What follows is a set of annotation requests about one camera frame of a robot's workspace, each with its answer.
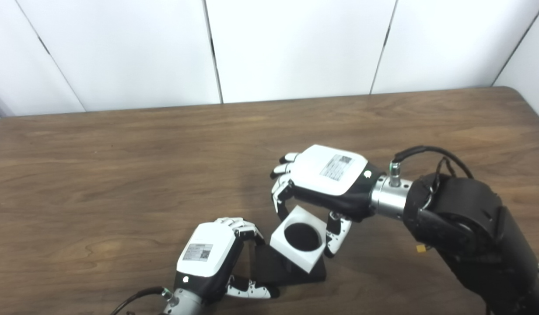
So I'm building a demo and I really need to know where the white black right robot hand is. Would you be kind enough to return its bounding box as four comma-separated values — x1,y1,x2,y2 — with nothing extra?
270,145,386,259

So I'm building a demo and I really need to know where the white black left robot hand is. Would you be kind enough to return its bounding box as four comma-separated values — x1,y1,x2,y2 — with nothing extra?
175,217,280,302

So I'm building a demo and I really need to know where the black peg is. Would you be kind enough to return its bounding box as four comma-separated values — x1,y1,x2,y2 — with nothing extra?
251,223,327,287

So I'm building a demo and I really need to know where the white square piece with hole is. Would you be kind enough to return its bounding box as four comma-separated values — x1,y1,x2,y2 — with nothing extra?
269,206,328,273

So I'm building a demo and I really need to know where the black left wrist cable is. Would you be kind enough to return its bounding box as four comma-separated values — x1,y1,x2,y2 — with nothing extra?
110,287,170,315

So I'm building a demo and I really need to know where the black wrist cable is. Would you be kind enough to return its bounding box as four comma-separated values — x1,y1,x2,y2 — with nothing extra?
110,287,170,315
392,145,474,181

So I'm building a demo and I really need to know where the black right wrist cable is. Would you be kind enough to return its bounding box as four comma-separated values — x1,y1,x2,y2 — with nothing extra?
392,145,474,181

